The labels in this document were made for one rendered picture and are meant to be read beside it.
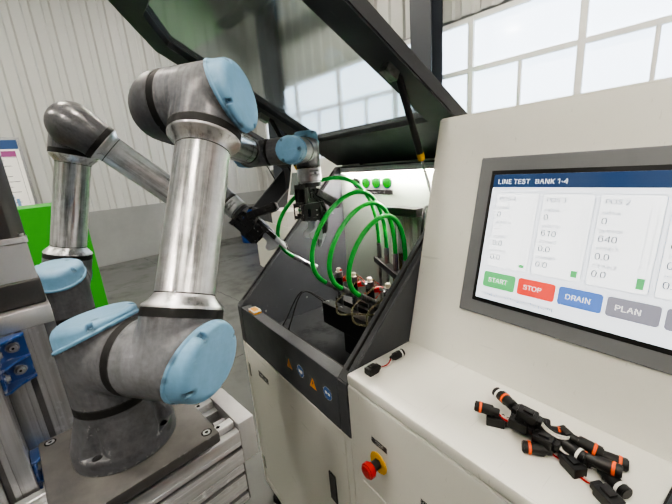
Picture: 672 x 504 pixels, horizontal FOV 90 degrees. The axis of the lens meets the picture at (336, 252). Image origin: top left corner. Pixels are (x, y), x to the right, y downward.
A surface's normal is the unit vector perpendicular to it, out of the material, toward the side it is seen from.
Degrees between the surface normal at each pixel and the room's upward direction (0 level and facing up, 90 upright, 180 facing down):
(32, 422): 90
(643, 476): 0
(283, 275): 90
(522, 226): 76
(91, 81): 90
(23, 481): 90
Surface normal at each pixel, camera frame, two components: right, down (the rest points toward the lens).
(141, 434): 0.72, -0.20
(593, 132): -0.79, -0.03
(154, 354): -0.21, -0.23
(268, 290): 0.60, 0.15
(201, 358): 0.95, 0.12
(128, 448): 0.57, -0.15
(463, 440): -0.07, -0.97
